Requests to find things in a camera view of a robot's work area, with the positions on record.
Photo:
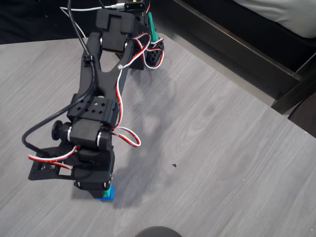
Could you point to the black round object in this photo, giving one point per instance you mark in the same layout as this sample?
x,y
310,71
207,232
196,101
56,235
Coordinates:
x,y
158,232

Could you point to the green cube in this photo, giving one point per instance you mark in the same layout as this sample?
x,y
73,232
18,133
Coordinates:
x,y
107,193

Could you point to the dark wooden bed frame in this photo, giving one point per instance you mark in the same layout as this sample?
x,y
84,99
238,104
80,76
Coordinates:
x,y
234,47

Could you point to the blue cube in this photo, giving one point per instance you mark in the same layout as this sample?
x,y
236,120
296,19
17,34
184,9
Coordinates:
x,y
111,192

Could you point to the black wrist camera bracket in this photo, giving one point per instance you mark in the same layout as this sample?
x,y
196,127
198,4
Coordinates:
x,y
47,170

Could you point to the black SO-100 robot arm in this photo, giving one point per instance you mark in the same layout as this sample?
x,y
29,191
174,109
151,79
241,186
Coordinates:
x,y
106,81

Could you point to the white mattress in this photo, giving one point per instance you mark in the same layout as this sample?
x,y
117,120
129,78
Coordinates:
x,y
284,12

